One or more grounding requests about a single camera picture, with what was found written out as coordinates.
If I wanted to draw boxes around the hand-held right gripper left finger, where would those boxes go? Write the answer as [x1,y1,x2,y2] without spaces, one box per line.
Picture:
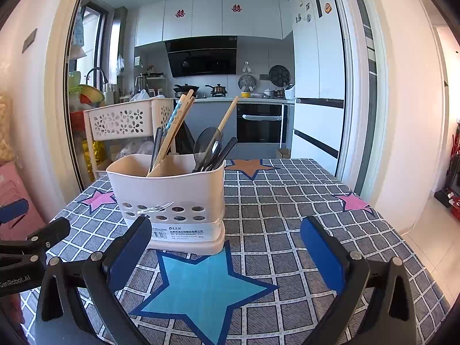
[34,216,153,345]

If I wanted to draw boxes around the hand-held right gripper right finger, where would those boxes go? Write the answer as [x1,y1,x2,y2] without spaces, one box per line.
[300,216,428,345]

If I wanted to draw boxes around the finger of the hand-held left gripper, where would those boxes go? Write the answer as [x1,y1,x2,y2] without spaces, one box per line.
[0,217,71,270]
[0,198,29,224]

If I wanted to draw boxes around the white plastic utensil holder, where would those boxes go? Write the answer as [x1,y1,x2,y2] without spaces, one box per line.
[106,153,227,254]

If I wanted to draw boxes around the bundle of wooden chopsticks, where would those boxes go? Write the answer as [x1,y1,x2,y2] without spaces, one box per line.
[147,95,196,177]

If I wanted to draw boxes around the blue patterned chopstick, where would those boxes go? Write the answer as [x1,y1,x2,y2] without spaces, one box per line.
[163,101,184,141]

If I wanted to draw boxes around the wooden chopstick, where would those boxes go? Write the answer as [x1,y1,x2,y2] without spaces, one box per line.
[158,89,195,166]
[216,95,240,133]

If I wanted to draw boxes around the pink plastic stool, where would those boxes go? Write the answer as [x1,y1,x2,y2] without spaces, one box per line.
[0,162,47,223]

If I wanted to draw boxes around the grey checked star tablecloth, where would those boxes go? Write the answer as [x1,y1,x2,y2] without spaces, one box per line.
[20,158,451,345]

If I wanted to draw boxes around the bag of puffed snacks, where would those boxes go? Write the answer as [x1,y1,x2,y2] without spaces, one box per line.
[0,95,15,164]

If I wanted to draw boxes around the gold foil package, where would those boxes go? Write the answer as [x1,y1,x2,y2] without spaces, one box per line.
[82,140,106,173]

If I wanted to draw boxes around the clear plastic bag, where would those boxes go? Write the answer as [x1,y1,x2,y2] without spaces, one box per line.
[120,139,155,157]

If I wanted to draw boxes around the white flower-cutout storage trolley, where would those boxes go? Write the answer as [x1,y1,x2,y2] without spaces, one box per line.
[83,98,177,180]

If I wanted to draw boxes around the black built-in oven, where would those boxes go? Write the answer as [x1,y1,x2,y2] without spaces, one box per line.
[236,102,288,144]

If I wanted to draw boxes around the red and black equipment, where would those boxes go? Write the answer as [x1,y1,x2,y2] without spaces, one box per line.
[442,122,460,220]

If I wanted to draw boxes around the steel kitchen faucet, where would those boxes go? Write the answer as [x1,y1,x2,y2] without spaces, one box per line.
[85,68,108,90]

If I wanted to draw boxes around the black wok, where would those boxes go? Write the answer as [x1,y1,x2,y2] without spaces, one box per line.
[173,84,200,97]

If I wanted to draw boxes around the black round pan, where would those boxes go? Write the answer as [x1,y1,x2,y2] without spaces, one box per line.
[269,65,291,85]

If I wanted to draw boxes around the white refrigerator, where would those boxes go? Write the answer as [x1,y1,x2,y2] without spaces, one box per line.
[290,0,347,178]

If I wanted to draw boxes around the black range hood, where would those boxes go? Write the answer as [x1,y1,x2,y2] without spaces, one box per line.
[165,36,238,78]

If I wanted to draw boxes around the white upper kitchen cabinets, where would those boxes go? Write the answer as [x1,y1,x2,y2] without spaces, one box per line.
[135,0,293,47]

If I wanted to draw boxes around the dark wall switch plate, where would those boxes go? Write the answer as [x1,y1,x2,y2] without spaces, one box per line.
[22,28,38,54]

